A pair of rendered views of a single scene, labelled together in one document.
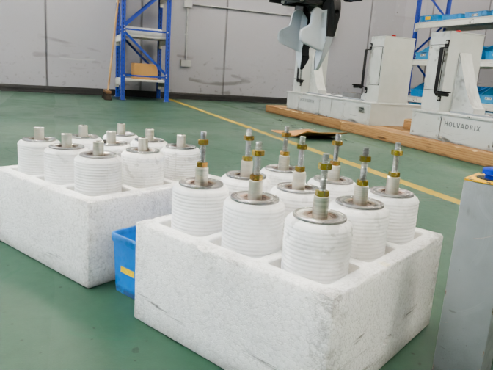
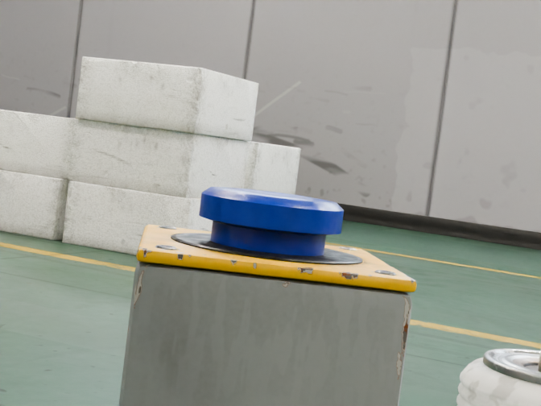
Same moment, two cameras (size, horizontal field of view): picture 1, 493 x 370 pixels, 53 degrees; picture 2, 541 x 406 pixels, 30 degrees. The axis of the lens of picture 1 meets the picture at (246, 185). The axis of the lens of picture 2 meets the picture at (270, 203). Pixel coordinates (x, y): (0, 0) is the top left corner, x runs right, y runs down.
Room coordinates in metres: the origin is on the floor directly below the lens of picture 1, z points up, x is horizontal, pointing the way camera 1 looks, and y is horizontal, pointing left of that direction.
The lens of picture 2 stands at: (0.90, -0.56, 0.34)
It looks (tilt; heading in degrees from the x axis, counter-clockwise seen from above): 3 degrees down; 135
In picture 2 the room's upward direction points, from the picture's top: 7 degrees clockwise
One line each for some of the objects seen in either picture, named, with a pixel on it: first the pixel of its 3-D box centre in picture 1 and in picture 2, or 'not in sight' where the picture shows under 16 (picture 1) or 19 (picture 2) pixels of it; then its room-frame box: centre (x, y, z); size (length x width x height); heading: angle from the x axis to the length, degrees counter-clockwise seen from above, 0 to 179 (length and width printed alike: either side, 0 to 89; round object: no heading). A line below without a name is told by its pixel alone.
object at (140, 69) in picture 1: (144, 71); not in sight; (6.63, 1.44, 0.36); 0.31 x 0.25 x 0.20; 111
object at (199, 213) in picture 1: (198, 234); not in sight; (0.82, 0.08, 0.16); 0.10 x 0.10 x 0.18
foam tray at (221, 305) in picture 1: (290, 275); not in sight; (0.83, -0.09, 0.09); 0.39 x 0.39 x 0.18; 51
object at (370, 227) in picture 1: (353, 257); not in sight; (0.76, -0.18, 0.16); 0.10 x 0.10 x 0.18
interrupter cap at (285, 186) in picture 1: (298, 188); not in sight; (0.83, -0.09, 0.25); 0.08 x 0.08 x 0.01
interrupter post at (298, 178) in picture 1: (298, 180); not in sight; (0.83, -0.09, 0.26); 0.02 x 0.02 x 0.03
